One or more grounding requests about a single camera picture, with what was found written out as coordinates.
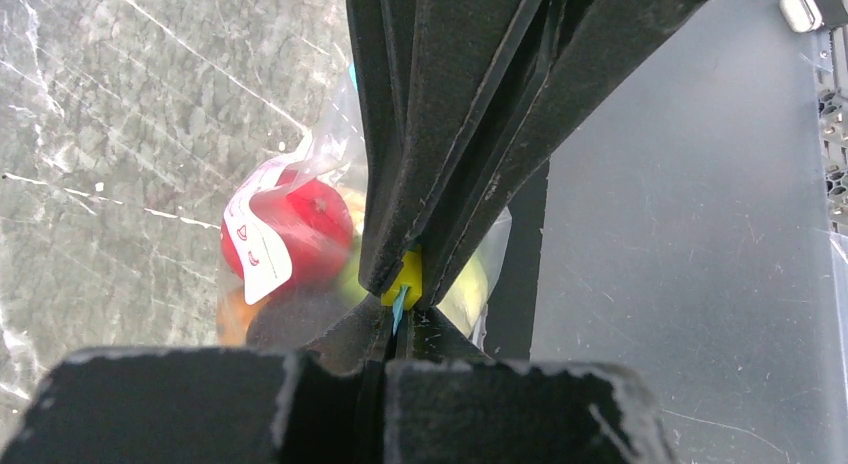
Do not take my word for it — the clear zip top bag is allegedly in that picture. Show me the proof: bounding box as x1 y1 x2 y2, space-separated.
216 68 512 361

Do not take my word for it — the red apple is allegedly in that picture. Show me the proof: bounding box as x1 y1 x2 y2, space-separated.
220 169 354 304

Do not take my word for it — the dark purple fruit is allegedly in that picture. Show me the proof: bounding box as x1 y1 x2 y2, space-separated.
245 291 349 350

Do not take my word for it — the brown kiwi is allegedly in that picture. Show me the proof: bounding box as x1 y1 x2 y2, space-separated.
216 286 271 346

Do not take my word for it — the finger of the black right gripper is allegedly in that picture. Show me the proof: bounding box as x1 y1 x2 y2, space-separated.
419 0 709 308
346 0 554 297

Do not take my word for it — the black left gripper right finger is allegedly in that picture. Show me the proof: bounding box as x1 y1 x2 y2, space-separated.
387 309 676 463

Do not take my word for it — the light green cabbage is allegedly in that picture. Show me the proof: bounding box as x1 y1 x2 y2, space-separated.
437 254 489 337

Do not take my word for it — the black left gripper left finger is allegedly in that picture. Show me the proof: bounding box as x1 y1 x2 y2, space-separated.
1 300 392 463

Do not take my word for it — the green mango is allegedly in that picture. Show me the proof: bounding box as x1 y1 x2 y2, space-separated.
336 239 369 309

